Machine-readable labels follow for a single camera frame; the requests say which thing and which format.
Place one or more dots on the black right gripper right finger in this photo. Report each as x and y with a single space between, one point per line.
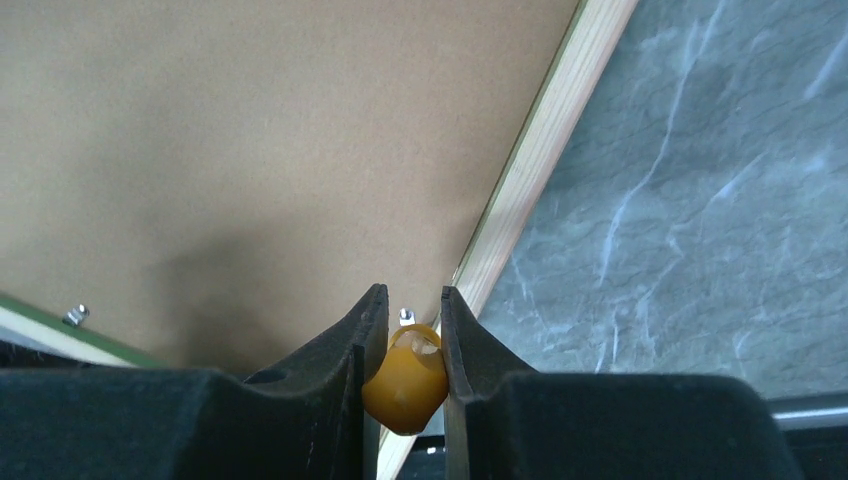
506 420

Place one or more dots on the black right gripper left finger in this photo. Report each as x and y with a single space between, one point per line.
299 418

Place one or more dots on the orange handled screwdriver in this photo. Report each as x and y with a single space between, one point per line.
411 383

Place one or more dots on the green wooden photo frame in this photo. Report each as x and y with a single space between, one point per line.
213 184

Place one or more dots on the aluminium rail frame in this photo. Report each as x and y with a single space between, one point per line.
827 410

